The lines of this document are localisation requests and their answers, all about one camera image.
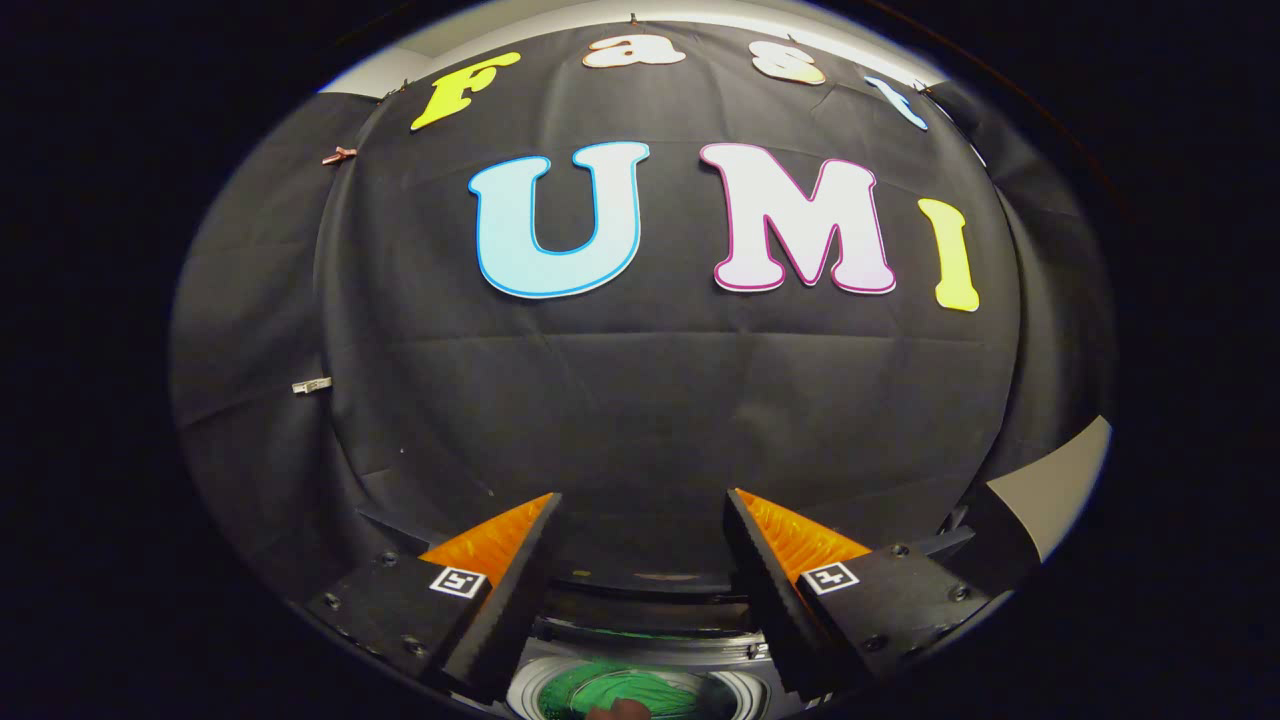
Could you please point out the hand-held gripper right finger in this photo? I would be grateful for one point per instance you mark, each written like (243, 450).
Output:
(765, 590)

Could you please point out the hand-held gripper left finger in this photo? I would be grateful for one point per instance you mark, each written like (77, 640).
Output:
(515, 600)

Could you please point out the grey top-load washing machine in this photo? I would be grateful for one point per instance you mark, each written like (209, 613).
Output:
(740, 690)

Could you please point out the green polo shirt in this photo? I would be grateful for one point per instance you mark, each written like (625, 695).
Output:
(600, 680)

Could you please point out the black backdrop cloth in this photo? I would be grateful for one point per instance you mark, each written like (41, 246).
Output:
(640, 400)

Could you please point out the silver clip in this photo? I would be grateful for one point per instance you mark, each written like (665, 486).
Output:
(311, 385)

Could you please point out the grey cabinet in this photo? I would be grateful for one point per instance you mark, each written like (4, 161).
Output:
(1060, 480)

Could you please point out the copper clip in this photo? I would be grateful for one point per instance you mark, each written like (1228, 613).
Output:
(338, 155)

